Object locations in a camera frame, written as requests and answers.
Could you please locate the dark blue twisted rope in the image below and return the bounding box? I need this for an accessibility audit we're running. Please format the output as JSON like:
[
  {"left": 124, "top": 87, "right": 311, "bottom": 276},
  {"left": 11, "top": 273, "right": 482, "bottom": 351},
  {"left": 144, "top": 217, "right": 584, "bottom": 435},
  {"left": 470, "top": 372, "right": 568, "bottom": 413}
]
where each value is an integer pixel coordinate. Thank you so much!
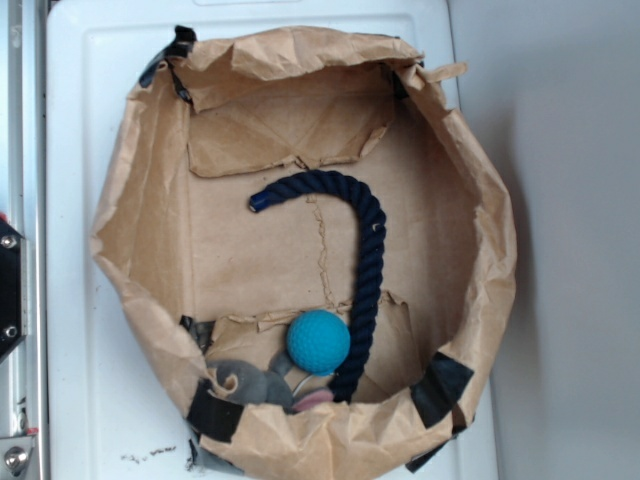
[{"left": 247, "top": 169, "right": 388, "bottom": 404}]

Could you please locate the brown paper-lined cardboard box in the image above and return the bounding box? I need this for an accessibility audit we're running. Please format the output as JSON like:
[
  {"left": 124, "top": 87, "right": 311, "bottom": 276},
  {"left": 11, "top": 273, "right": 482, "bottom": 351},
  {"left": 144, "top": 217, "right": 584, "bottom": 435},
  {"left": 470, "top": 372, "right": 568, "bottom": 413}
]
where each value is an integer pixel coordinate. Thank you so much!
[{"left": 91, "top": 27, "right": 517, "bottom": 479}]

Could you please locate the teal dimpled ball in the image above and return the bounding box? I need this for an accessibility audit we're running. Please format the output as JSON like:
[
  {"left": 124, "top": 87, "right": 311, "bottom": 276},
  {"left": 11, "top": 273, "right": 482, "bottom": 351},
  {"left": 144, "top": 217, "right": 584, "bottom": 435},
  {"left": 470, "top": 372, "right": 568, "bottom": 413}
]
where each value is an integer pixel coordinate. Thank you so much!
[{"left": 286, "top": 310, "right": 350, "bottom": 376}]

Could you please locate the grey plush toy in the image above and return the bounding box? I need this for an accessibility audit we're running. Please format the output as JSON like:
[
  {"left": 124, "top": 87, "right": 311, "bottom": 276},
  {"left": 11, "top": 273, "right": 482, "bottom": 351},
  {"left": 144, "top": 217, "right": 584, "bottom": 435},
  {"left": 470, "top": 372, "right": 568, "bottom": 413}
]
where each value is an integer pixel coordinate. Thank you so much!
[{"left": 206, "top": 351, "right": 334, "bottom": 413}]

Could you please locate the black bracket with screws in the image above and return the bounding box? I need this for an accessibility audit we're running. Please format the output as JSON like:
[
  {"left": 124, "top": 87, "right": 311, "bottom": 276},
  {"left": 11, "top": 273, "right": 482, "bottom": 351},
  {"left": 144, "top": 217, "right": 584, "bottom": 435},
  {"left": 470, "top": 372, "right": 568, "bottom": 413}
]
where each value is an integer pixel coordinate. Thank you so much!
[{"left": 0, "top": 212, "right": 27, "bottom": 363}]

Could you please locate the aluminium frame rail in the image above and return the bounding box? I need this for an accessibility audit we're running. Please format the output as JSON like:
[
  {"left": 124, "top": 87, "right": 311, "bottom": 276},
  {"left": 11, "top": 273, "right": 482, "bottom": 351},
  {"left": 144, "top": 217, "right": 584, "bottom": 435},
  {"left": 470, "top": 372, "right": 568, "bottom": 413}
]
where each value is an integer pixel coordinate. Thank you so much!
[{"left": 1, "top": 1, "right": 51, "bottom": 479}]

